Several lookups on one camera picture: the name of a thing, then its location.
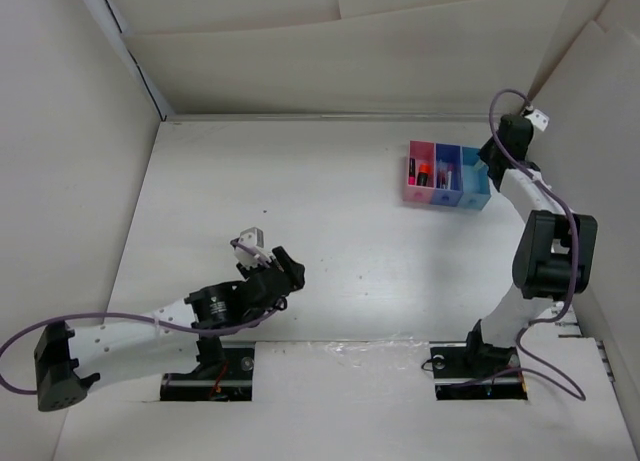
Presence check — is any white marker pink cap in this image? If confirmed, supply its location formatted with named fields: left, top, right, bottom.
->
left=446, top=165, right=454, bottom=190

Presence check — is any orange highlighter black body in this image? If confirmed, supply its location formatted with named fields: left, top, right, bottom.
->
left=416, top=163, right=431, bottom=187

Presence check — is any pink highlighter black body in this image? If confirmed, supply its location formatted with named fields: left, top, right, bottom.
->
left=408, top=157, right=416, bottom=186

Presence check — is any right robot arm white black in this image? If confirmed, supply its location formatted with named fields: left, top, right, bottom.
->
left=462, top=112, right=598, bottom=375

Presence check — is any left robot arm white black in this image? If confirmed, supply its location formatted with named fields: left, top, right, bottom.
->
left=34, top=246, right=305, bottom=412

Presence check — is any light blue container box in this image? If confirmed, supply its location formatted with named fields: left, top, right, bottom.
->
left=458, top=147, right=491, bottom=211

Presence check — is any dark blue container box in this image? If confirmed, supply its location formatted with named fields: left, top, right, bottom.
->
left=432, top=143, right=462, bottom=207

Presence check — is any pink container box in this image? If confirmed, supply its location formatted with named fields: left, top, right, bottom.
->
left=402, top=140, right=435, bottom=205

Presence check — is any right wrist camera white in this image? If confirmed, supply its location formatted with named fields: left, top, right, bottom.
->
left=522, top=107, right=549, bottom=132

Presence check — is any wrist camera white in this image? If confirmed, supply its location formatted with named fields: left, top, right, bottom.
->
left=230, top=227, right=268, bottom=269
left=522, top=107, right=549, bottom=132

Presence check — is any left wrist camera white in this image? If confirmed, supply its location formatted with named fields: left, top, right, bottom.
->
left=230, top=227, right=268, bottom=269

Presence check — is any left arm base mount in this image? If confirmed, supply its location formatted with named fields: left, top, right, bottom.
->
left=159, top=337, right=256, bottom=402

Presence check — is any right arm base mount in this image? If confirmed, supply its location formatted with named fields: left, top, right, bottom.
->
left=421, top=331, right=528, bottom=401

